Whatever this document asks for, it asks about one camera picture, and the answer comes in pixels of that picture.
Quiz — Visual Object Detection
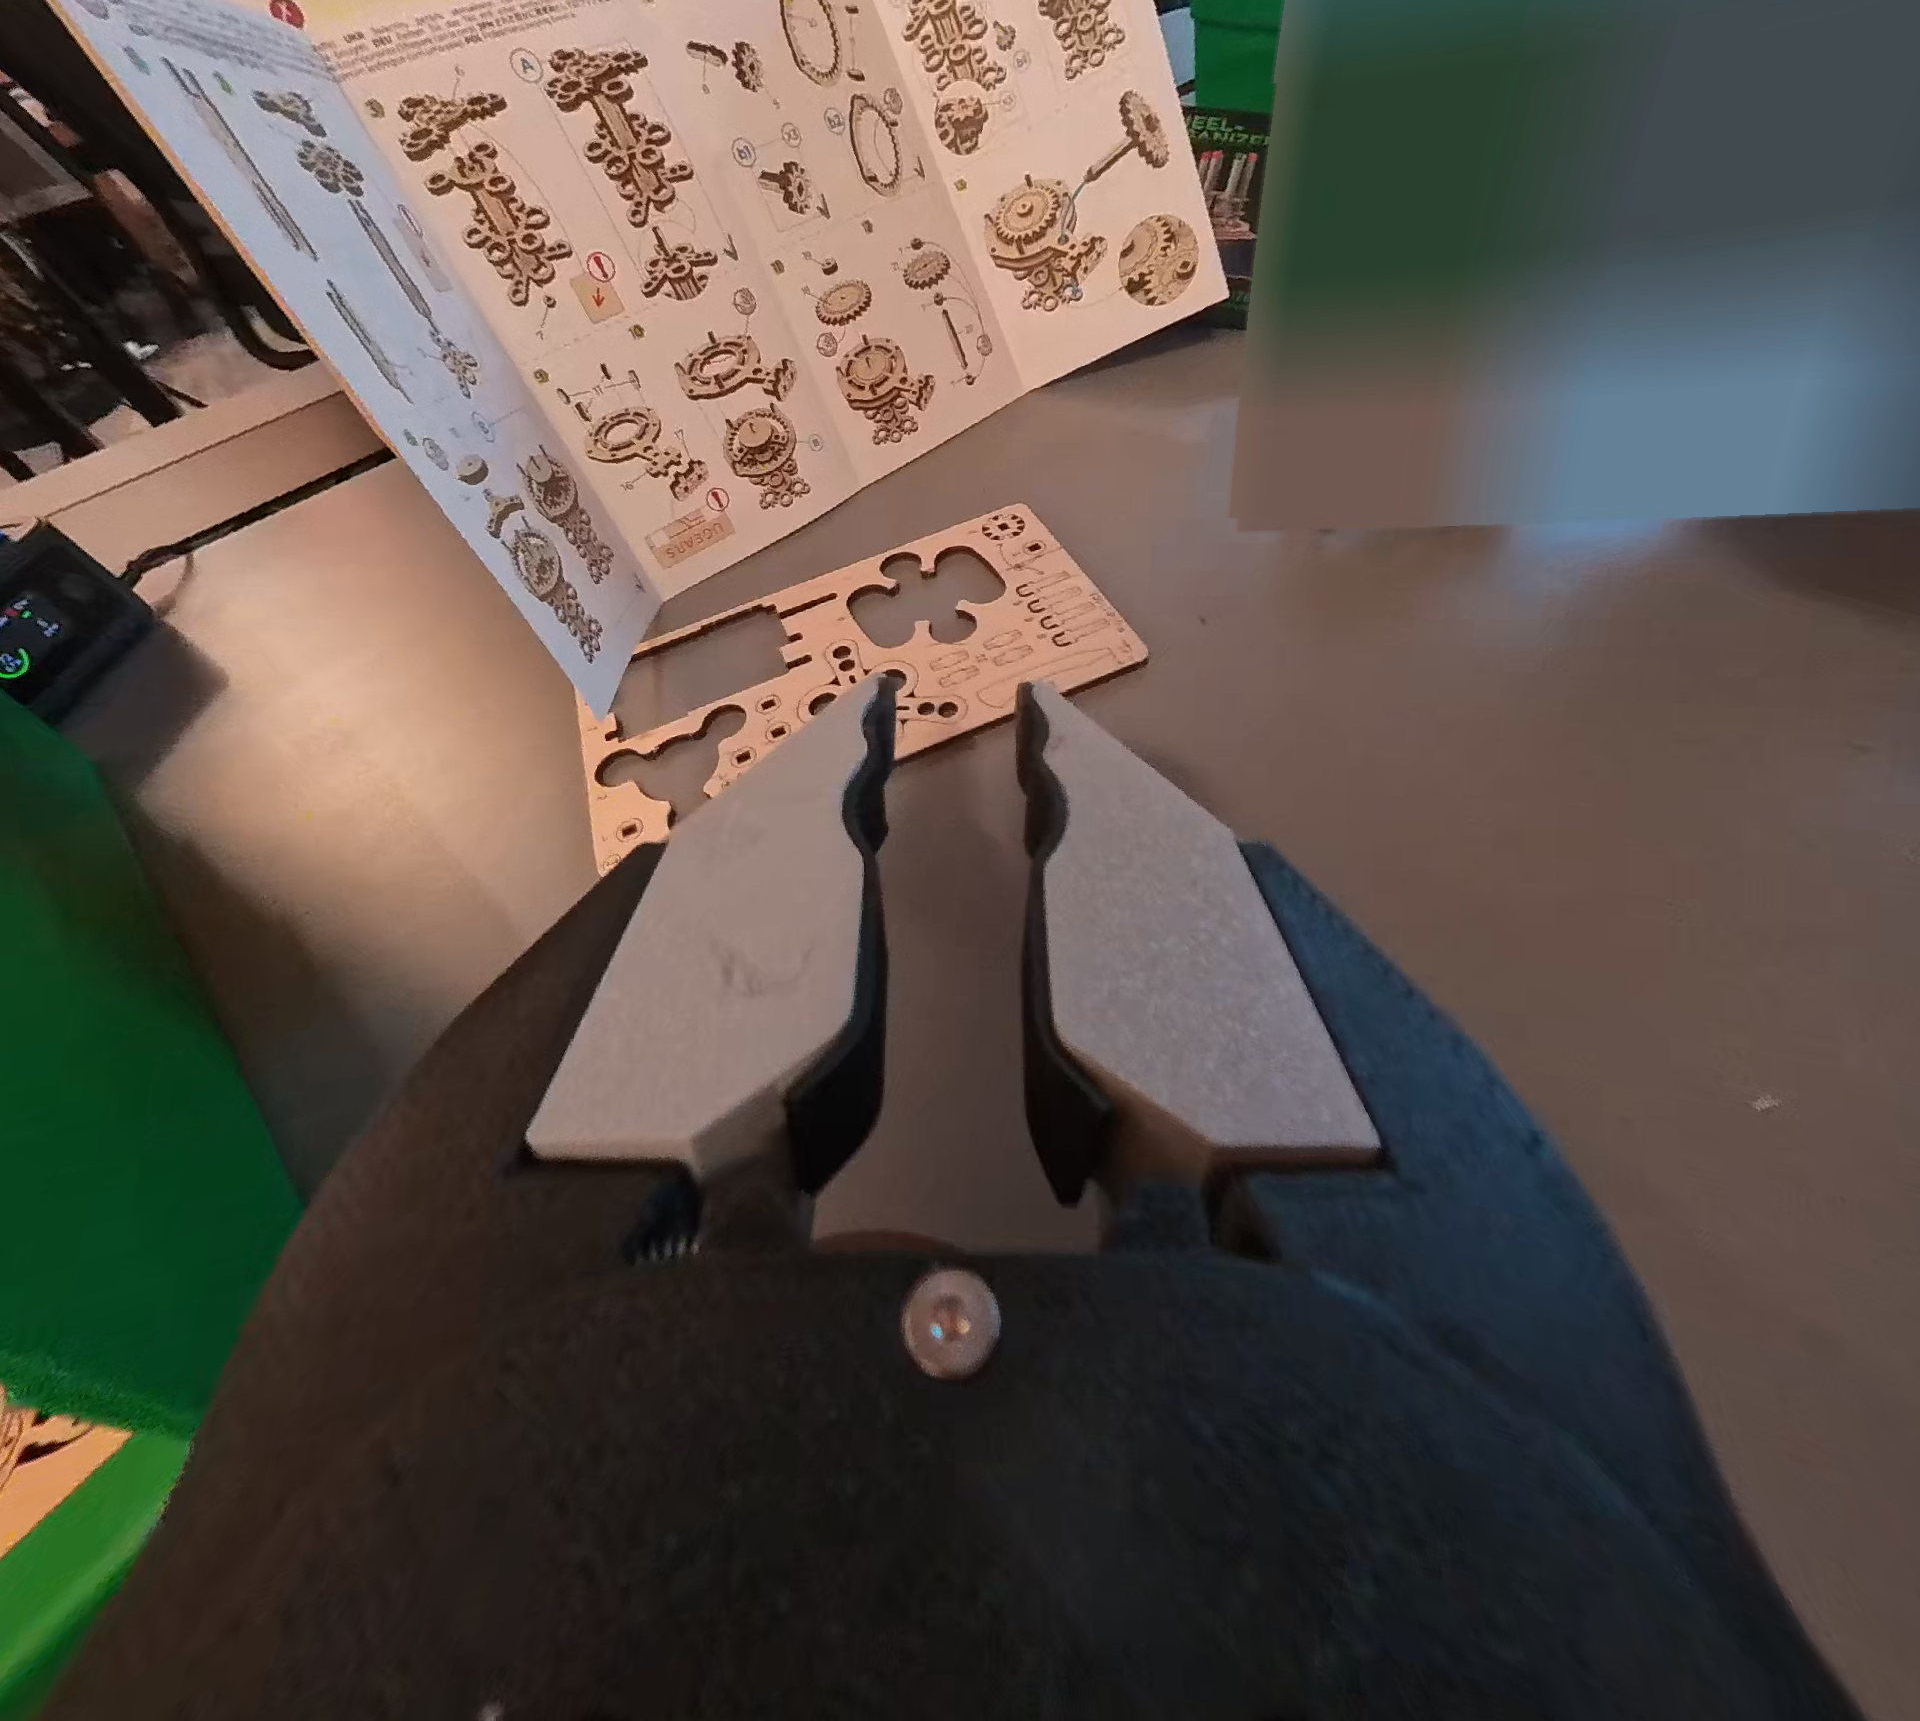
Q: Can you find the folded assembly instruction leaflet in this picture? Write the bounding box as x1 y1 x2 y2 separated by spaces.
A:
0 0 1235 721

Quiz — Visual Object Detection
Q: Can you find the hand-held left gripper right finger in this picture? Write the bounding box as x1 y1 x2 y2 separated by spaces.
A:
1014 681 1384 1211

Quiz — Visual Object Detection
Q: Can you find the black power bank with display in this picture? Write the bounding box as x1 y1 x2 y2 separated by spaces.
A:
0 519 160 721

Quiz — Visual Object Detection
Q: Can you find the model kit box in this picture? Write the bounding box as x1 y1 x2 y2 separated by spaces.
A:
1191 100 1278 331

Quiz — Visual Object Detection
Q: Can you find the long green plastic bin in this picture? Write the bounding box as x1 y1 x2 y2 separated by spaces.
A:
0 687 309 1693

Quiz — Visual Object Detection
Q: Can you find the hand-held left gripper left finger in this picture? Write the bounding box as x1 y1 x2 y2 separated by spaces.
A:
523 674 902 1195

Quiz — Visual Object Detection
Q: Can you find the wooden laser-cut parts sheet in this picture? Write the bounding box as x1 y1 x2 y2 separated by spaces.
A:
575 500 1152 878

